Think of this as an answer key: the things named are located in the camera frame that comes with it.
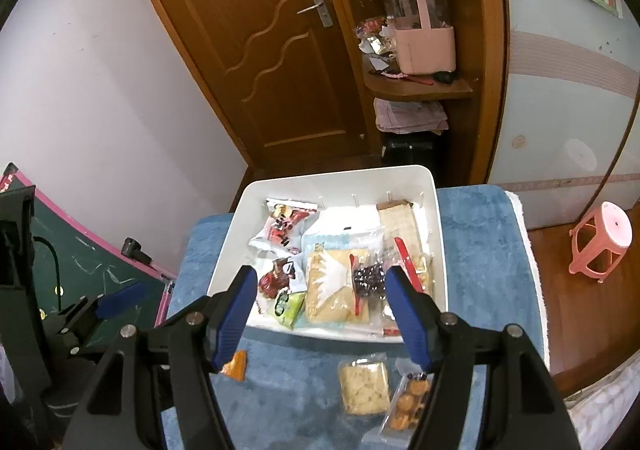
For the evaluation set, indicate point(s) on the black box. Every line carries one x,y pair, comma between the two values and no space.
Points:
407,148

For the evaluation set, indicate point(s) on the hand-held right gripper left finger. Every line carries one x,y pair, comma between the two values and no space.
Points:
235,320

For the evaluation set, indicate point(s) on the red tool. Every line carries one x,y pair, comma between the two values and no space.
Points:
415,78

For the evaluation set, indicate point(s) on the blue textured blanket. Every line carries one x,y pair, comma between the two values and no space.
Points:
490,270

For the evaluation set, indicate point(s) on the folded pink cloths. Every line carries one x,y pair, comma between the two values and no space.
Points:
410,115

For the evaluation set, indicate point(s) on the dark red candy wrapper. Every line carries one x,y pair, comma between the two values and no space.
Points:
275,277

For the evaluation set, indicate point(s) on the square cracker clear packet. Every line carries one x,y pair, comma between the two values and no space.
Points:
364,385

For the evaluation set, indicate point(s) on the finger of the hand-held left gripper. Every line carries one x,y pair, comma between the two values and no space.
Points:
120,297

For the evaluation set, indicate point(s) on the beige paper snack packet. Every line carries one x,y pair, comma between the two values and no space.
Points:
400,230

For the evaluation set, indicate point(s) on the brown wooden door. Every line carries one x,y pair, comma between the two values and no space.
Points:
240,44

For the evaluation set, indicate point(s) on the pile of small shelf clutter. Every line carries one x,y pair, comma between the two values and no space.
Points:
375,42

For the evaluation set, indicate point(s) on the pink basket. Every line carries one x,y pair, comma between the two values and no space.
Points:
425,49

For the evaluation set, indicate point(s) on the white and red snack packet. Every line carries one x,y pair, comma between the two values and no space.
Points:
282,227

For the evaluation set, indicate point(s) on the pink plastic stool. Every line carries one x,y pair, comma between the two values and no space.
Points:
600,240

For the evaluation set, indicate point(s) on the dark purple clear-wrapped candy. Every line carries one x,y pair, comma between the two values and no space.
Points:
370,277

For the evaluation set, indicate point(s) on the light blue bread packet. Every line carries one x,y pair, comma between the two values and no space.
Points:
330,290

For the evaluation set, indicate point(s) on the orange cookie clear packet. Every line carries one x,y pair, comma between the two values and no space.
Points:
405,405

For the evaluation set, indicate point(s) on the white and blue snack packet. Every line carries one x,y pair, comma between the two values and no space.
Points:
345,227

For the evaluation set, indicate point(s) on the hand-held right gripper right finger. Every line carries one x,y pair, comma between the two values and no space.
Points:
407,320

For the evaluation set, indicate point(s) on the green snack packet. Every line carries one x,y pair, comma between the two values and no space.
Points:
287,307

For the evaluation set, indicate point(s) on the black clip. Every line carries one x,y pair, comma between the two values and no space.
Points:
136,250

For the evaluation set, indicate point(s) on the red barcode snack packet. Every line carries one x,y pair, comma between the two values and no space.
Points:
407,257

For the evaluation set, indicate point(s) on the green chalkboard with pink frame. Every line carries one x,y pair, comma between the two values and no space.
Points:
75,255

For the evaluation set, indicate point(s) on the orange snack packet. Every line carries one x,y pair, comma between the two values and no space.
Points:
236,367

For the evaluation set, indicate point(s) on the white plastic tray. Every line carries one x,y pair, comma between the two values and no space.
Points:
340,190

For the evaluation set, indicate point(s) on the brown wooden shelf unit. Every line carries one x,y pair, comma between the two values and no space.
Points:
480,54

